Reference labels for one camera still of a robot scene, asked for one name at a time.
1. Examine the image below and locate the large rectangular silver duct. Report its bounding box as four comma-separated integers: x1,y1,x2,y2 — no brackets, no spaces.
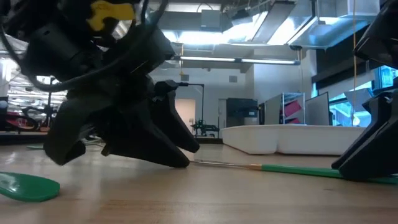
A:
251,0,382,50

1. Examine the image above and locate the white sheet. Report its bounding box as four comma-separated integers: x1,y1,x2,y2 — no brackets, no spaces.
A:
344,88,374,110

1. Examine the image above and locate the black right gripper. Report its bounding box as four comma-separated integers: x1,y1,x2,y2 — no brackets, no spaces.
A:
331,0,398,170

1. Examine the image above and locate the grey ceiling box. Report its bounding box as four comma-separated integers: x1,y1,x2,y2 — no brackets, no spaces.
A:
200,9,223,29

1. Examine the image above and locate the ceiling light tube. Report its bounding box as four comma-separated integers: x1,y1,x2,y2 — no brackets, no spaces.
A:
241,58,297,65
180,55,236,62

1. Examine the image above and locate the yellow clip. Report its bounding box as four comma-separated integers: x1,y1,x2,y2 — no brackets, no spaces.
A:
86,0,137,32

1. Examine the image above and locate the gold knife with green handle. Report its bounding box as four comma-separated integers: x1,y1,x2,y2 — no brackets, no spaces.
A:
190,159,398,185

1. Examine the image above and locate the cream door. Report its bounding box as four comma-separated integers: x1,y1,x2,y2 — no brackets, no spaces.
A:
175,98,196,133

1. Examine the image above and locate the metal shelf rack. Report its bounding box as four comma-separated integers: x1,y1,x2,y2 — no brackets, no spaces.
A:
281,91,307,125

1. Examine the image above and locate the large window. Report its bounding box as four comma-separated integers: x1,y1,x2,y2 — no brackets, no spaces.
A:
329,65,398,127

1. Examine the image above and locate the large pink bin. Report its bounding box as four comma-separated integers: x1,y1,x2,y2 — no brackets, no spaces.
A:
284,99,302,118

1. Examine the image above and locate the grey monitor panel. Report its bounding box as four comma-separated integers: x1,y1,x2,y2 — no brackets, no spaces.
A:
304,91,330,125

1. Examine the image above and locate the black gantry frame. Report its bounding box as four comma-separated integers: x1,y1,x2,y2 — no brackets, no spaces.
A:
178,82,205,137
46,77,63,125

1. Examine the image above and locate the white cutlery tray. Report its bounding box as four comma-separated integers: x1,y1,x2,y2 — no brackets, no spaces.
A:
221,123,366,156

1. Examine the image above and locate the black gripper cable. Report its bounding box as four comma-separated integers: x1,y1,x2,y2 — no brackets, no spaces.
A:
0,0,169,93

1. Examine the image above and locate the black cabinet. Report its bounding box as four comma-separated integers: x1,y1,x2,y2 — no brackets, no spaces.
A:
226,97,259,128

